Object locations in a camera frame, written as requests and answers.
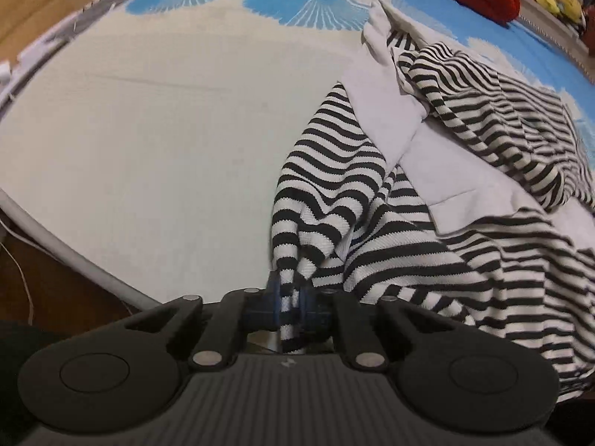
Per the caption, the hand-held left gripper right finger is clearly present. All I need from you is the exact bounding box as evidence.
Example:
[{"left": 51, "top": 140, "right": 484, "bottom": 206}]
[{"left": 297, "top": 288, "right": 448, "bottom": 372}]

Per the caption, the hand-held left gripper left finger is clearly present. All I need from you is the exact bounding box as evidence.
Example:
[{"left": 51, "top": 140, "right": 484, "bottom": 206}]
[{"left": 125, "top": 273, "right": 286, "bottom": 373}]

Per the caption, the striped black white shirt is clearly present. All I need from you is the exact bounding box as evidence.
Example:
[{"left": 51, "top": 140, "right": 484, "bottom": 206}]
[{"left": 268, "top": 0, "right": 595, "bottom": 404}]

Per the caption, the blue patterned bed mat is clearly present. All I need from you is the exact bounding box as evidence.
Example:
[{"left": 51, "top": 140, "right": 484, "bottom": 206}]
[{"left": 0, "top": 0, "right": 595, "bottom": 310}]

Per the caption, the grey patterned bed sheet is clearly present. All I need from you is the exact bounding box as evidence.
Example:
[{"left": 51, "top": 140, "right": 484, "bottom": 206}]
[{"left": 0, "top": 0, "right": 200, "bottom": 107}]

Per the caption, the wooden bed headboard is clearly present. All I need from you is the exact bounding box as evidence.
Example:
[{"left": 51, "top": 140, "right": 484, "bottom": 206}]
[{"left": 0, "top": 0, "right": 189, "bottom": 56}]

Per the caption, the white cable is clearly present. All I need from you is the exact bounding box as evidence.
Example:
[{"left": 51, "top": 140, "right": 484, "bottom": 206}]
[{"left": 0, "top": 223, "right": 35, "bottom": 327}]

